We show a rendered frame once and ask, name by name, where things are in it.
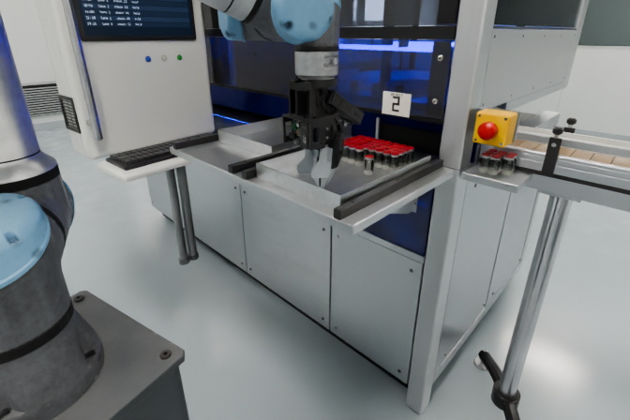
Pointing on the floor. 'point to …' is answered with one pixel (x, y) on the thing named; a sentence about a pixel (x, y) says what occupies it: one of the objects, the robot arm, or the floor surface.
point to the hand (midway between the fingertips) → (323, 181)
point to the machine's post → (455, 157)
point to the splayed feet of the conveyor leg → (498, 386)
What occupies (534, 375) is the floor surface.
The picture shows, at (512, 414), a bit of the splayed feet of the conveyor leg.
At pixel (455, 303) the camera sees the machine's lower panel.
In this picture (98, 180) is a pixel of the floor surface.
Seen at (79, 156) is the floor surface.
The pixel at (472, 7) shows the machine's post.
